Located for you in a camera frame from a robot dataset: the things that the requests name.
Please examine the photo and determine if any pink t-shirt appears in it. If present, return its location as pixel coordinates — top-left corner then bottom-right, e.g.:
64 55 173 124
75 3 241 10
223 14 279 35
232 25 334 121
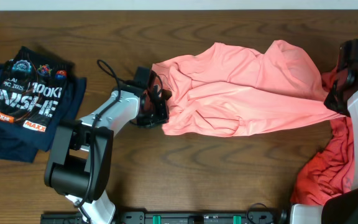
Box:
152 40 337 138

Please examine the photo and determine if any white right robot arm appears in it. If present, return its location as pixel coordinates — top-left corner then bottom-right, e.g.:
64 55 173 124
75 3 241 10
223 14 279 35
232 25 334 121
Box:
289 68 358 223

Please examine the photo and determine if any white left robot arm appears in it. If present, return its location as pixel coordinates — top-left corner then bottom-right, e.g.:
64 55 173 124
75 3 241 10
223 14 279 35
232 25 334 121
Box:
40 67 170 223

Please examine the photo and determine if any red crumpled t-shirt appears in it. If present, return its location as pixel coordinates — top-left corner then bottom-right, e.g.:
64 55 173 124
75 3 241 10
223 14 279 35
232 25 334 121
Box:
287 66 354 205

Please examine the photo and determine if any black printed folded t-shirt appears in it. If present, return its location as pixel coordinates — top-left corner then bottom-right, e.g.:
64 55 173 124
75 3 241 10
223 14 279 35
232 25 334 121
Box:
0 47 72 133

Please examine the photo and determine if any navy blue folded t-shirt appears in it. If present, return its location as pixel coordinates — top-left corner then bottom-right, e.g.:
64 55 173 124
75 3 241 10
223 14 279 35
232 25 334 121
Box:
0 64 86 163

